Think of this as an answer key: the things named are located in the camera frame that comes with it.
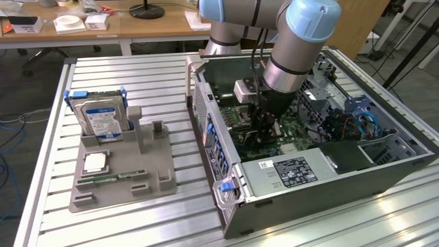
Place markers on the green motherboard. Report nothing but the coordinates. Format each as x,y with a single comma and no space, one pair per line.
297,131

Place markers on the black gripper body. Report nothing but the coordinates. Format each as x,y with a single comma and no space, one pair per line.
276,103

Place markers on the open grey PC case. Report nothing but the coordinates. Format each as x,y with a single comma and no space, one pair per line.
308,205

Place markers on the white box black lid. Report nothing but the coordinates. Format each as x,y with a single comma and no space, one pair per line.
27,27

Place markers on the hard disk in blue caddy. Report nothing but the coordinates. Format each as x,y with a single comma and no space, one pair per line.
100,121

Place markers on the white pedestal box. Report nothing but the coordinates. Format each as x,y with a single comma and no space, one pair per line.
364,43

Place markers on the CPU socket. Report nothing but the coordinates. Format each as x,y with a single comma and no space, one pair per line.
244,115

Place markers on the black stand pole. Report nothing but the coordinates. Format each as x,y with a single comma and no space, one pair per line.
410,56

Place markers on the blue case latch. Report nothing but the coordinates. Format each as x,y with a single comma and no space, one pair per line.
227,186

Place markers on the black office chair base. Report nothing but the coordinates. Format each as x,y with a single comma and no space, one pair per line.
28,72

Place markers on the grey plastic parts rack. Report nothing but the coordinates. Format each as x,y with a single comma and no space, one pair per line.
120,195

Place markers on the grey cup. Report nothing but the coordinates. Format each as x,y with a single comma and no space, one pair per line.
47,3

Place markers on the metal disk bay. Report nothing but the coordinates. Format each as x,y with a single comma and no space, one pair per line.
392,151
321,99

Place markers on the blue slot retainer clip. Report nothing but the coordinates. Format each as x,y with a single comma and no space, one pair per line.
208,127

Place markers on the green RAM stick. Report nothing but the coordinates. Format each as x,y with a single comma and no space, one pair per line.
112,176

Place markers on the silver power supply unit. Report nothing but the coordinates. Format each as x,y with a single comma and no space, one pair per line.
261,178

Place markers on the wooden cabinet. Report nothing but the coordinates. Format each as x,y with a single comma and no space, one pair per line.
360,25

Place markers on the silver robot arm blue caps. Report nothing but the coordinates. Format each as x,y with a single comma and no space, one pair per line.
301,38

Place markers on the wooden desk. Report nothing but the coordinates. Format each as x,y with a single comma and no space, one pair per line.
48,34
164,25

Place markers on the silver CPU chip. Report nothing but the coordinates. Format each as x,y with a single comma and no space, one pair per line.
95,163

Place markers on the white paper stack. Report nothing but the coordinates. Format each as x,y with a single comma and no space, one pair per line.
195,23

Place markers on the white table frame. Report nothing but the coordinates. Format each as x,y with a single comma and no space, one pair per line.
383,38

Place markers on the black lamp base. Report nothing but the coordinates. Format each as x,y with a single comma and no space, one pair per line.
147,13

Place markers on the silver heatsink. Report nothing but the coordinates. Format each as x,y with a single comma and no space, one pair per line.
288,148

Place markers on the orange box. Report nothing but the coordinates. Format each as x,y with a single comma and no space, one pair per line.
4,28

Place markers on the white square block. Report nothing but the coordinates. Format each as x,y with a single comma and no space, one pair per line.
69,25

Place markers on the small white box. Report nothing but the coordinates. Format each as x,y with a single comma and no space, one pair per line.
96,24

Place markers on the clear plastic bag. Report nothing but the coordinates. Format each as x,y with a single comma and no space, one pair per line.
88,6

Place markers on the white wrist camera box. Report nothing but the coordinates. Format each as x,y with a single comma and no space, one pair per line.
241,92

